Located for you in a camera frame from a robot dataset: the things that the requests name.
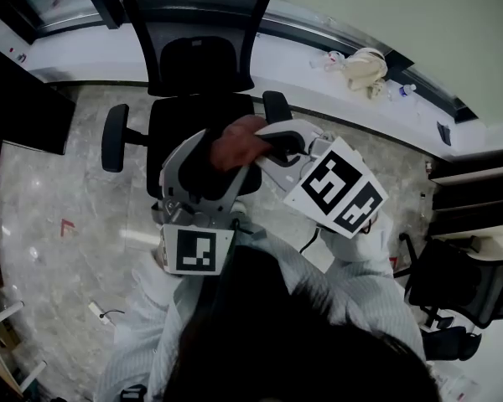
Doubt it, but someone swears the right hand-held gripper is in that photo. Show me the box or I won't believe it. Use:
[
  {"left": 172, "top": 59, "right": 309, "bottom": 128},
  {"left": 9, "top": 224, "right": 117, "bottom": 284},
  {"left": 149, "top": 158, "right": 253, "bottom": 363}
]
[{"left": 254, "top": 120, "right": 390, "bottom": 240}]

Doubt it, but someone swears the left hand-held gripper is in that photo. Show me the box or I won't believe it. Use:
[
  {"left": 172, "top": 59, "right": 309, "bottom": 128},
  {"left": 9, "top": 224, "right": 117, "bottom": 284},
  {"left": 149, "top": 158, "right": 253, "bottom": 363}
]
[{"left": 150, "top": 128, "right": 253, "bottom": 277}]

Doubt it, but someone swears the red-brown cloth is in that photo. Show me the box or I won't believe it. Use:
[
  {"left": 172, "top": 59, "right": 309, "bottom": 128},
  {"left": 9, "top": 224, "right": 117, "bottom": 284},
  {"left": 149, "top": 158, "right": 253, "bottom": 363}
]
[{"left": 209, "top": 115, "right": 270, "bottom": 173}]

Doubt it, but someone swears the person's left forearm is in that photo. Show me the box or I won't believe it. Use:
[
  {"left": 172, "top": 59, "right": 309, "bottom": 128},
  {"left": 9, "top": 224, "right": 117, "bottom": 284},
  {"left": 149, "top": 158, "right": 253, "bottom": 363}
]
[{"left": 132, "top": 240, "right": 185, "bottom": 309}]

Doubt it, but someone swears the person's right forearm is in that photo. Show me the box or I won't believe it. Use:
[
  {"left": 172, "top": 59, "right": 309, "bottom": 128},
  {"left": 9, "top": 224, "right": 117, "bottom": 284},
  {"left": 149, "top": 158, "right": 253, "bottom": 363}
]
[{"left": 318, "top": 214, "right": 397, "bottom": 267}]

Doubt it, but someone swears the beige bag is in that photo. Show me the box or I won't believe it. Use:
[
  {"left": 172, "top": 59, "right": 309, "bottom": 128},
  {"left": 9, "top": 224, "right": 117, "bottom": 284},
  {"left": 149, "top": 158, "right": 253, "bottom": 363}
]
[{"left": 345, "top": 47, "right": 389, "bottom": 101}]

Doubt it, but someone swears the black office chair with headrest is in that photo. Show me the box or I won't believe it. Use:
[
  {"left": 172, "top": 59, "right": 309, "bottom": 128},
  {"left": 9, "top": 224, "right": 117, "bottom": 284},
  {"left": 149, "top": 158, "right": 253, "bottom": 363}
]
[{"left": 101, "top": 0, "right": 294, "bottom": 203}]

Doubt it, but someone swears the clear plastic bag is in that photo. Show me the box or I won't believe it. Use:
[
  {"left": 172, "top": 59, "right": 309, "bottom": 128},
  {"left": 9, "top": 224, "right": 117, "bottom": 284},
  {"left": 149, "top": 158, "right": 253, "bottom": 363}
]
[{"left": 309, "top": 49, "right": 347, "bottom": 73}]

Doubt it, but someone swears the person's white striped shirt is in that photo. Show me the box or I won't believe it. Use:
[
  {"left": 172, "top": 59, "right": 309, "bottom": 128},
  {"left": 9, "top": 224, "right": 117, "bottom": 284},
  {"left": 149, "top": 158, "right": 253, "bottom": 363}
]
[{"left": 96, "top": 219, "right": 427, "bottom": 402}]

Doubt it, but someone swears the small black case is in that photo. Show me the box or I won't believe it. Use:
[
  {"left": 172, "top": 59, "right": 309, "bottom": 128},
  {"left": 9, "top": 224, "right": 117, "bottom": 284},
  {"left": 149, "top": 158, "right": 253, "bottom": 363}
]
[{"left": 436, "top": 120, "right": 452, "bottom": 147}]

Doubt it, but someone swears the white power adapter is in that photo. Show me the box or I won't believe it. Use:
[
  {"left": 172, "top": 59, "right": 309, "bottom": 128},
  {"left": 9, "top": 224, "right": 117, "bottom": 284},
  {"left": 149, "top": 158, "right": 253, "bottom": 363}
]
[{"left": 87, "top": 301, "right": 127, "bottom": 327}]

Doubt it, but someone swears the white window ledge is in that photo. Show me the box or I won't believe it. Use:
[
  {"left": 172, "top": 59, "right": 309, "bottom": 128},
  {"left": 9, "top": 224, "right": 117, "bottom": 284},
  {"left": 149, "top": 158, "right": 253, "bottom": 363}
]
[{"left": 0, "top": 0, "right": 503, "bottom": 162}]

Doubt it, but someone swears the large black screen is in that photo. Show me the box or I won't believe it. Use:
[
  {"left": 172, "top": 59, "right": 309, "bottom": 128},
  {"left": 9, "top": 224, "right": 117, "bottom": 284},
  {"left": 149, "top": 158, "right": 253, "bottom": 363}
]
[{"left": 0, "top": 41, "right": 77, "bottom": 157}]

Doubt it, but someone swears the black mesh swivel chair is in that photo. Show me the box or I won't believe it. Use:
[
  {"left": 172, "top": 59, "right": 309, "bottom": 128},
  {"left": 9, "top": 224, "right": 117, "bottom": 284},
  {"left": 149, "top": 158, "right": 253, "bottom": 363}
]
[{"left": 397, "top": 231, "right": 503, "bottom": 330}]

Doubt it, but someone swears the white metal rack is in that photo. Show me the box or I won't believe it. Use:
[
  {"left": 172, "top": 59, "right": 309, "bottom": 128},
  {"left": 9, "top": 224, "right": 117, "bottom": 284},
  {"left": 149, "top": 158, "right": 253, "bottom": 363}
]
[{"left": 0, "top": 299, "right": 48, "bottom": 397}]

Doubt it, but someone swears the dark swivel chair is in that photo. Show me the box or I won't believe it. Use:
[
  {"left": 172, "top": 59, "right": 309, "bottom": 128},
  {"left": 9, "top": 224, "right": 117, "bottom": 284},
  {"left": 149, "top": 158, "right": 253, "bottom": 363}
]
[{"left": 421, "top": 316, "right": 483, "bottom": 362}]

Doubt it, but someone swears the black neck strap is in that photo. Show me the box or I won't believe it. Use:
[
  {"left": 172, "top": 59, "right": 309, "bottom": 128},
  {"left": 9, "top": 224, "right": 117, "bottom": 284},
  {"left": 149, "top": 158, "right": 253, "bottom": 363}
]
[{"left": 218, "top": 219, "right": 255, "bottom": 276}]

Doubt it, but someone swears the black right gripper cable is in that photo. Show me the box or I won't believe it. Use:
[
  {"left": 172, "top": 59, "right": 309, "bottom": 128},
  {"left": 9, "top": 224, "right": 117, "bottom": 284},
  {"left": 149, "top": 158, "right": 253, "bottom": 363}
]
[{"left": 298, "top": 226, "right": 322, "bottom": 255}]

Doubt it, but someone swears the black window sill rail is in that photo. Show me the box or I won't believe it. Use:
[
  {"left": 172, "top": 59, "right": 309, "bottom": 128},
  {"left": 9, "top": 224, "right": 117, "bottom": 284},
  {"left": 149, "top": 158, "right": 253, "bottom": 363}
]
[{"left": 255, "top": 13, "right": 479, "bottom": 123}]

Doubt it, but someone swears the dark window frame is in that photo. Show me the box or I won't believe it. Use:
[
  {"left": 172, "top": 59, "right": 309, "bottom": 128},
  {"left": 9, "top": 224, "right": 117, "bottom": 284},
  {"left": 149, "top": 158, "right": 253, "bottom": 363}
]
[{"left": 0, "top": 0, "right": 125, "bottom": 44}]

